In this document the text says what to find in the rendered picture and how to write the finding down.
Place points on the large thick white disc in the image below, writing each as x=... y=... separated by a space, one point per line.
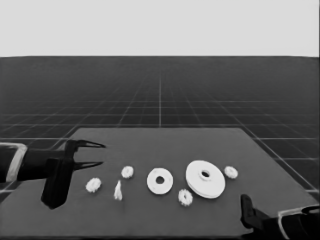
x=210 y=186

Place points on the white round carrier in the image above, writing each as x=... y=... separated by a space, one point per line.
x=160 y=189

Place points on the small white gear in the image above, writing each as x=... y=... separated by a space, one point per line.
x=97 y=186
x=234 y=173
x=189 y=198
x=130 y=172

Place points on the small white T-shaped piece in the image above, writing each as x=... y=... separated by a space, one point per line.
x=118 y=194

